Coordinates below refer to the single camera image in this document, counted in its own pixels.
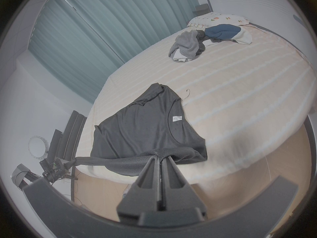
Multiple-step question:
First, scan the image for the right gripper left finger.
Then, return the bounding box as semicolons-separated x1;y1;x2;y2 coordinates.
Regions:
116;156;160;217

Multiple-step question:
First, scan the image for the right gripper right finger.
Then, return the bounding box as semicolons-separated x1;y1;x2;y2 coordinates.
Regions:
161;156;208;217

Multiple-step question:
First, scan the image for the black T-shirt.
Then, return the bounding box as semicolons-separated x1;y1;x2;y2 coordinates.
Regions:
70;83;208;177

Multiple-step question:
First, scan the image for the bed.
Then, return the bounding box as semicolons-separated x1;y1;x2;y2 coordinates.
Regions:
70;0;317;203

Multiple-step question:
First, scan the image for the pile of clothes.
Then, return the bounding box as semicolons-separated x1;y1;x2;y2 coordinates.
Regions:
168;24;253;62

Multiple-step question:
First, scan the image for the black chest of drawers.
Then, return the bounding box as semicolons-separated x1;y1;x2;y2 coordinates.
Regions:
47;110;88;161

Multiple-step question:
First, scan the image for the round white mirror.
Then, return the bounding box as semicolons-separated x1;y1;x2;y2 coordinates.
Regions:
28;136;47;158

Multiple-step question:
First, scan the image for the blue-green curtain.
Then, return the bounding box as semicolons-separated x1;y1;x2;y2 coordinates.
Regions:
59;0;198;64
27;0;124;103

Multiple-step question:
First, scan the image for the white printed pillow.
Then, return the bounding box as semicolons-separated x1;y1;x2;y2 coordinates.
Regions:
187;12;250;28

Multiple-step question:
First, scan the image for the grey bedside table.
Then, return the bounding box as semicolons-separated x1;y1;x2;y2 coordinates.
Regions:
194;4;211;15

